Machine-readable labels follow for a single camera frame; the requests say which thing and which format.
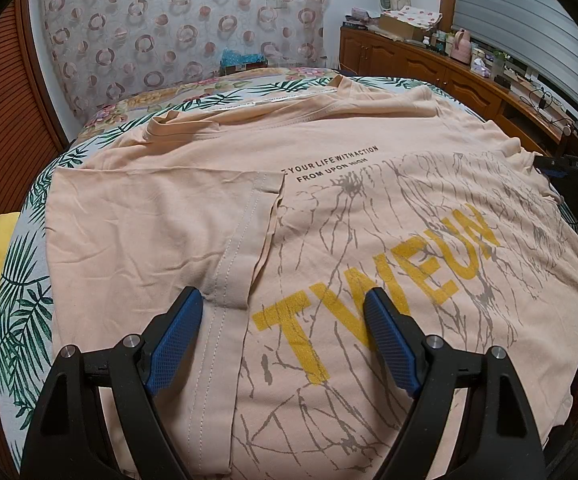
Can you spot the circle patterned sheer curtain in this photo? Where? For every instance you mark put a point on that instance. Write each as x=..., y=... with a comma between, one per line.
x=169, y=25

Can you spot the peach printed t-shirt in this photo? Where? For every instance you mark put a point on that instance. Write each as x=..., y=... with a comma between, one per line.
x=169, y=210

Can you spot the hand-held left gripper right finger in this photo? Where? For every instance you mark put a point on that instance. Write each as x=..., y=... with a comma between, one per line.
x=391, y=340

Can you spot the leaf and flower printed bedsheet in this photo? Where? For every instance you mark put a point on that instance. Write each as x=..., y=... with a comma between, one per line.
x=24, y=280

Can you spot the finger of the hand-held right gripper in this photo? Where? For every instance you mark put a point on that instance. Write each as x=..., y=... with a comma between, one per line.
x=551, y=166

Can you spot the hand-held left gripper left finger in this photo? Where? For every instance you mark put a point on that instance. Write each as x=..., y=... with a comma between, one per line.
x=176, y=332

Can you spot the brown louvered wardrobe door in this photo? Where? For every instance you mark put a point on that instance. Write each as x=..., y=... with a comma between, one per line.
x=4, y=125

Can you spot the teal box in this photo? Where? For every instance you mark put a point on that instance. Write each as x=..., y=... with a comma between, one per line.
x=241, y=60

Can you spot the cardboard box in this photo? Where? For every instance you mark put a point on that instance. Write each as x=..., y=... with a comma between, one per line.
x=399, y=27

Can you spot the grey roller shutter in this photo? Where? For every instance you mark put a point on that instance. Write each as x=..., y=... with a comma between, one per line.
x=519, y=15

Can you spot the wooden cabinet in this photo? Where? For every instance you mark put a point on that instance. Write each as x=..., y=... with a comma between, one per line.
x=419, y=62

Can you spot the pink bottle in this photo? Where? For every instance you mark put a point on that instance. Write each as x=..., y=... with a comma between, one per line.
x=461, y=47

